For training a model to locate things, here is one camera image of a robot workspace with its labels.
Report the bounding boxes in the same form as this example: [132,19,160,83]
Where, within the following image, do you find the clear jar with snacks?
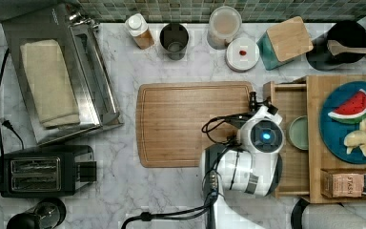
[207,6,242,50]

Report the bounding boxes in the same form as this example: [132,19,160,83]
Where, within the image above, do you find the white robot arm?
[200,105,285,229]

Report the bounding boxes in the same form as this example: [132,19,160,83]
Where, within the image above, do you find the bamboo cutting board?
[135,81,253,168]

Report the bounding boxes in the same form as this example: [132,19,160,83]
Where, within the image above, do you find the spice bottle with white cap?
[125,13,154,50]

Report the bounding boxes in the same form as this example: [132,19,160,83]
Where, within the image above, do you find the black two-slot toaster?
[0,145,97,198]

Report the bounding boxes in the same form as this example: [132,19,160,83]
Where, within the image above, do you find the toy peeled banana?
[343,119,366,156]

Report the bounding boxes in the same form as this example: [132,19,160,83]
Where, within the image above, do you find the wooden spoon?
[327,40,366,55]

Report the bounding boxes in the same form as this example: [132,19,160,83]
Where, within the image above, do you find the stainless steel toaster oven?
[3,3,122,145]

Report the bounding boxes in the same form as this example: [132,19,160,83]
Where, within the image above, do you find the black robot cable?
[120,114,255,229]

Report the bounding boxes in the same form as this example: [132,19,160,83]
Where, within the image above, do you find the dark grey cup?
[159,23,189,60]

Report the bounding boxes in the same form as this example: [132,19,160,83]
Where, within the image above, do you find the folded beige towel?
[20,40,80,128]

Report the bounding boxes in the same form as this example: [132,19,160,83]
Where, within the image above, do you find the blue plate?
[319,81,366,164]

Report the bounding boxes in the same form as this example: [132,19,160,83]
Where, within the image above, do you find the black utensil holder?
[305,20,366,72]

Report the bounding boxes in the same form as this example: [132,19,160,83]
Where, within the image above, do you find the black coffee grinder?
[7,198,67,229]

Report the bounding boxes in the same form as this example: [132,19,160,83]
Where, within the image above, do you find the teal canister with wooden lid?
[256,16,314,71]

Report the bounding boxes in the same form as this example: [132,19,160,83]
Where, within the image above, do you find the light green bowl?
[287,115,309,151]

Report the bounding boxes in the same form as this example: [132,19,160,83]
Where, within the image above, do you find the toy watermelon slice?
[328,89,366,124]

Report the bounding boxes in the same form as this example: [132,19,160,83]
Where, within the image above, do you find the black toaster power cord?
[0,47,26,192]

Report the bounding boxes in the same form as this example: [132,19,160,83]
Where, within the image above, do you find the tea bag box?
[320,169,366,198]

